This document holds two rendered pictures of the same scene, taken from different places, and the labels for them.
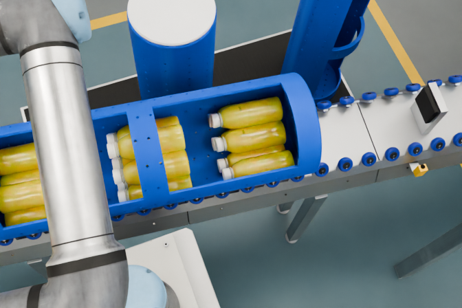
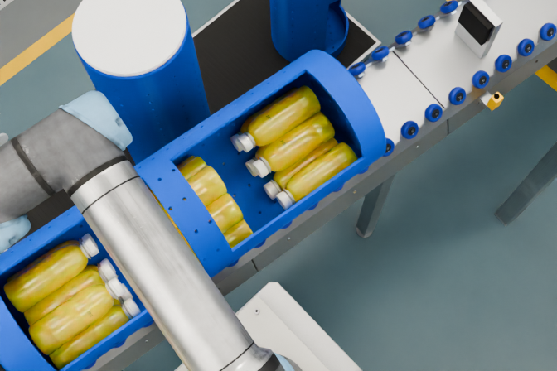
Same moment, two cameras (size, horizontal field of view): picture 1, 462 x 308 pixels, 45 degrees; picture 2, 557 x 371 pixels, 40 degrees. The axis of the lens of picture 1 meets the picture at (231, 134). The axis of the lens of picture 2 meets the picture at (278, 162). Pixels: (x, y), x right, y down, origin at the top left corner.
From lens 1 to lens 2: 0.20 m
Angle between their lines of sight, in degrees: 7
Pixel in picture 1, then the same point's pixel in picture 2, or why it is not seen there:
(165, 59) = (147, 89)
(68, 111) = (154, 233)
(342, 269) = (438, 242)
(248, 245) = (318, 261)
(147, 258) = not seen: hidden behind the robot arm
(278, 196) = (347, 197)
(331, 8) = not seen: outside the picture
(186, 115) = (205, 149)
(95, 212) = (230, 328)
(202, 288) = (317, 342)
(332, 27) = not seen: outside the picture
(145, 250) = not seen: hidden behind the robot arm
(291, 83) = (318, 65)
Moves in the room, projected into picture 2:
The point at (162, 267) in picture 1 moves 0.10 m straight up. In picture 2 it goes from (264, 339) to (263, 330)
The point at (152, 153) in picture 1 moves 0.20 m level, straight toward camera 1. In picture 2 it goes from (196, 214) to (253, 299)
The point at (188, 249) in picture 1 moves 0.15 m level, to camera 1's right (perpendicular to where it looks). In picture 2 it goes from (282, 305) to (355, 285)
